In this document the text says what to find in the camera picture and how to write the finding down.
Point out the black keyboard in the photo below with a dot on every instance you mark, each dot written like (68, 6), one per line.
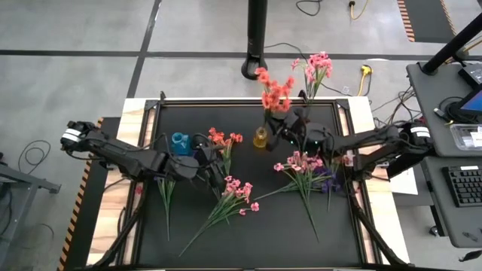
(465, 186)

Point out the black camera stand pole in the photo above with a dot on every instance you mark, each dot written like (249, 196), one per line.
(257, 34)

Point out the black mat with hazard stripes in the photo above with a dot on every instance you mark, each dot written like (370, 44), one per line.
(429, 19)
(81, 226)

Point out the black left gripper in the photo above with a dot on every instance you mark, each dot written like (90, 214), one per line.
(206, 161)

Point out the grey monitor desk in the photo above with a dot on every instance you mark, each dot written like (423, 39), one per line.
(429, 98)

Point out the monitor with blue screen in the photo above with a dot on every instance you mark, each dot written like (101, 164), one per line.
(475, 104)

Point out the grey metal cart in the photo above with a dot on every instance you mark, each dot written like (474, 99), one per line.
(22, 181)

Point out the grey keyboard desk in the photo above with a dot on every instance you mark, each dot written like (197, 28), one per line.
(452, 226)

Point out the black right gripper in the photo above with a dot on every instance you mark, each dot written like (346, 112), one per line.
(309, 139)

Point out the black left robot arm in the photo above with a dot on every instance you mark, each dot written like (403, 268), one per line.
(132, 160)

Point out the black slanted pole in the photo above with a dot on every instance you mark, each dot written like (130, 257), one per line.
(452, 47)

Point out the blue glass vase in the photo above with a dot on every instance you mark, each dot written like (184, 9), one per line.
(180, 145)

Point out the black metal table frame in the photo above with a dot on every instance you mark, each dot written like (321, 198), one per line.
(218, 102)

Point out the orange artificial flower bunch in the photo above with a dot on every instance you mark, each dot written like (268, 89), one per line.
(273, 96)
(218, 136)

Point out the white paper sheet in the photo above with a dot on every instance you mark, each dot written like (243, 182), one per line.
(404, 184)

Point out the black desktop device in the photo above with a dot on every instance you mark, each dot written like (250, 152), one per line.
(472, 75)

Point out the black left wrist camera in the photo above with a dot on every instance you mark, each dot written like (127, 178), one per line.
(198, 141)

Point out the pink artificial flower bunch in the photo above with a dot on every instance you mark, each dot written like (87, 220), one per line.
(235, 188)
(318, 64)
(301, 160)

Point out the yellow glass vase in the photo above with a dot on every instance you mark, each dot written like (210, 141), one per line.
(260, 138)

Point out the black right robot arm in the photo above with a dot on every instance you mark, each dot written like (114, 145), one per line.
(376, 141)

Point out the clear plastic box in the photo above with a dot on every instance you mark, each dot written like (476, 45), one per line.
(465, 137)

